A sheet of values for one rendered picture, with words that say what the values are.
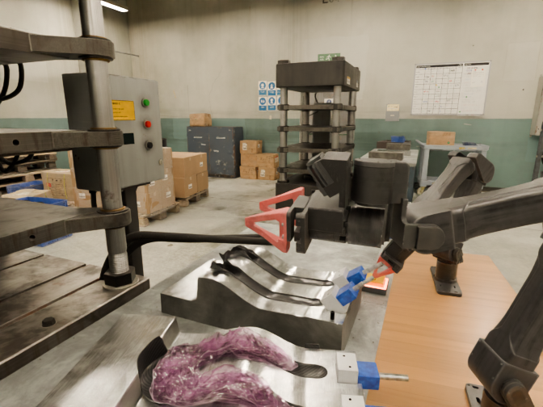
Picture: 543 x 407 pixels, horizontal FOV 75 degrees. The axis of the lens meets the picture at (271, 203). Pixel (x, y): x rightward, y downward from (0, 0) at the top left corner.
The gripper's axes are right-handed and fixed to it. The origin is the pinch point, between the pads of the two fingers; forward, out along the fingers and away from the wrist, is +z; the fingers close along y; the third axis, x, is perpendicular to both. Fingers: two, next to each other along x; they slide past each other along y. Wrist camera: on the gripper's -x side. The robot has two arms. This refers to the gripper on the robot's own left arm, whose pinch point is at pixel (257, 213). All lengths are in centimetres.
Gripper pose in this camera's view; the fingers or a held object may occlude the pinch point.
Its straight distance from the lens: 57.2
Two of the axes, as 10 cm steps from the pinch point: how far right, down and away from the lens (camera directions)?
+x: 0.3, 9.2, 4.0
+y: -3.2, 3.9, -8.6
